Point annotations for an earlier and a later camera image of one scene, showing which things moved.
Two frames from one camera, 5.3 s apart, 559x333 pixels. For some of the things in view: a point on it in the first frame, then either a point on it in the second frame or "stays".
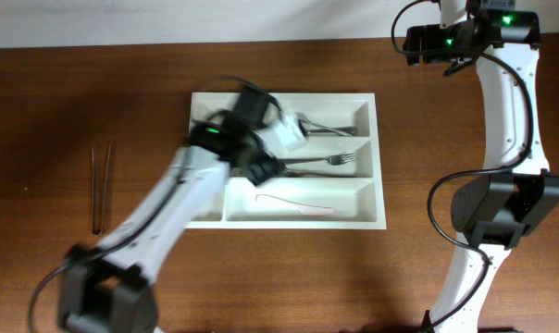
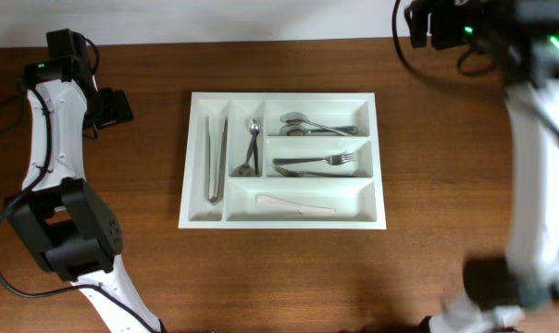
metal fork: [314, 175] stays
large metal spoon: [303, 117] stays
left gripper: [267, 170] -> [118, 107]
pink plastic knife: [304, 209] stays
